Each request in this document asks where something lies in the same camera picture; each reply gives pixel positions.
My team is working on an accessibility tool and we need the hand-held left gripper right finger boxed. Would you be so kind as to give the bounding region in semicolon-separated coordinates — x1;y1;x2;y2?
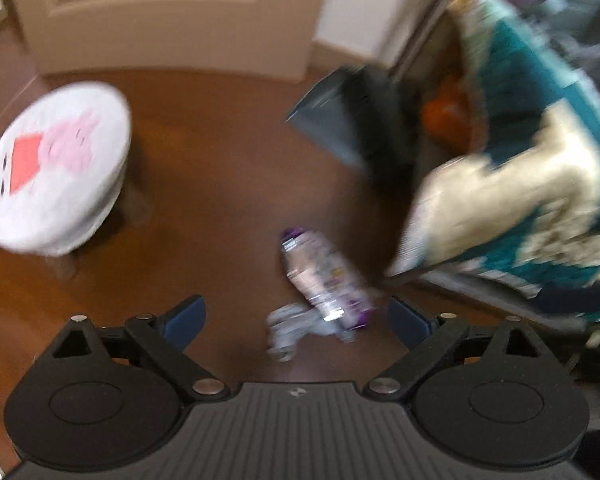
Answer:
362;296;547;402

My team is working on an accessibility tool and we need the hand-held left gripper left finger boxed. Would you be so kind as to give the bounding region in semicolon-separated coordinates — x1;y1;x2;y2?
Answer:
52;295;232;402

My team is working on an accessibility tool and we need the purple snack wrapper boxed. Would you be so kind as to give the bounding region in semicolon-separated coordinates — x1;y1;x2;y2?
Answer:
279;227;376;332

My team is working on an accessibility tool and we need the teal zigzag blanket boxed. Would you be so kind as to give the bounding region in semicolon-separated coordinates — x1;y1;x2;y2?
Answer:
384;0;600;323

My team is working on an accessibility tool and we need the round stool with pig print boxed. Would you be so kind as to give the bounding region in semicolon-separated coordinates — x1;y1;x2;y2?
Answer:
0;81;133;257

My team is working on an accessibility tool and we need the dark grey bin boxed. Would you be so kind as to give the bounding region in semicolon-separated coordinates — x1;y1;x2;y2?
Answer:
286;66;418;188

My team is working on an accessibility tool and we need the orange object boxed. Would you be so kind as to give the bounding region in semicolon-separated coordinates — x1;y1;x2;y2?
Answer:
421;77;483;148

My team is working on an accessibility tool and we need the beige door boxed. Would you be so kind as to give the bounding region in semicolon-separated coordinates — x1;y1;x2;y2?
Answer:
2;0;333;82

